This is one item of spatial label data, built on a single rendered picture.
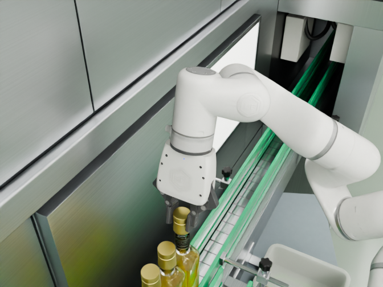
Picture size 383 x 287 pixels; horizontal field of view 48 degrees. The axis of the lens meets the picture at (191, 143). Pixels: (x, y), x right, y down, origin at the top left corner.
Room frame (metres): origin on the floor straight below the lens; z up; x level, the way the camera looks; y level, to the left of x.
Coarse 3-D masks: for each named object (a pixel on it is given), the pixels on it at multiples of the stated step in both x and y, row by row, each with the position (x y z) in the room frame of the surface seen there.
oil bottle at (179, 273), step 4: (176, 268) 0.50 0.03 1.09; (180, 268) 0.51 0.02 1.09; (160, 272) 0.49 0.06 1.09; (176, 272) 0.50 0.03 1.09; (180, 272) 0.50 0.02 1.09; (184, 272) 0.51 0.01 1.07; (160, 276) 0.49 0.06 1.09; (164, 276) 0.48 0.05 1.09; (168, 276) 0.48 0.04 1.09; (172, 276) 0.49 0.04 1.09; (176, 276) 0.49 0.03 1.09; (180, 276) 0.49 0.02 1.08; (184, 276) 0.50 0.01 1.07; (164, 280) 0.48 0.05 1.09; (168, 280) 0.48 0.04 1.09; (172, 280) 0.48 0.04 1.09; (176, 280) 0.48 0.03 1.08; (180, 280) 0.49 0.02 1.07; (184, 280) 0.50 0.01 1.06; (164, 284) 0.47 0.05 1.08; (168, 284) 0.47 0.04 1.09; (172, 284) 0.47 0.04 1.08; (176, 284) 0.48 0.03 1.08; (180, 284) 0.49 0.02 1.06; (184, 284) 0.50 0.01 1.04
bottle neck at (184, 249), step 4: (176, 236) 0.54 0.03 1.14; (180, 236) 0.56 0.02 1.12; (184, 236) 0.56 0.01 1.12; (188, 236) 0.54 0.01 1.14; (176, 240) 0.54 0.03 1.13; (180, 240) 0.53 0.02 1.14; (184, 240) 0.53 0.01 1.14; (188, 240) 0.54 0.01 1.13; (176, 244) 0.54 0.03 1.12; (180, 244) 0.53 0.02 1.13; (184, 244) 0.53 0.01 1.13; (188, 244) 0.54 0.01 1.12; (176, 248) 0.54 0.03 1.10; (180, 248) 0.53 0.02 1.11; (184, 248) 0.53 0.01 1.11; (188, 248) 0.54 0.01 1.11; (180, 252) 0.54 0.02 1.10; (184, 252) 0.53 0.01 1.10; (188, 252) 0.54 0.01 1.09
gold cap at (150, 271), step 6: (150, 264) 0.46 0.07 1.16; (144, 270) 0.45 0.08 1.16; (150, 270) 0.45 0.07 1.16; (156, 270) 0.45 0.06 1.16; (144, 276) 0.44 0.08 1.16; (150, 276) 0.44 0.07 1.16; (156, 276) 0.44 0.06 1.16; (144, 282) 0.44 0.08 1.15; (150, 282) 0.43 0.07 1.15; (156, 282) 0.44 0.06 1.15
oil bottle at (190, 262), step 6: (192, 246) 0.56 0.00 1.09; (192, 252) 0.54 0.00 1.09; (198, 252) 0.56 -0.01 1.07; (180, 258) 0.53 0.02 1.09; (186, 258) 0.53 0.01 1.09; (192, 258) 0.53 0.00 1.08; (198, 258) 0.55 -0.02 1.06; (180, 264) 0.52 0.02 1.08; (186, 264) 0.52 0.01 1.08; (192, 264) 0.53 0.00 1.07; (198, 264) 0.55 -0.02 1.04; (186, 270) 0.51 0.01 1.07; (192, 270) 0.53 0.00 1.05; (198, 270) 0.55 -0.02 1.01; (186, 276) 0.51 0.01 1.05; (192, 276) 0.53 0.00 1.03; (198, 276) 0.55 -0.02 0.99; (186, 282) 0.51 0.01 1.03; (192, 282) 0.53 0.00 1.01; (198, 282) 0.55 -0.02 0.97
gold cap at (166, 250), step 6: (162, 246) 0.50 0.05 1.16; (168, 246) 0.50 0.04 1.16; (174, 246) 0.50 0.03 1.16; (162, 252) 0.49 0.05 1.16; (168, 252) 0.49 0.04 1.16; (174, 252) 0.49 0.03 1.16; (162, 258) 0.48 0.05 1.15; (168, 258) 0.48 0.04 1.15; (174, 258) 0.49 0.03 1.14; (162, 264) 0.48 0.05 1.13; (168, 264) 0.48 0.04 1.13; (174, 264) 0.49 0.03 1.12
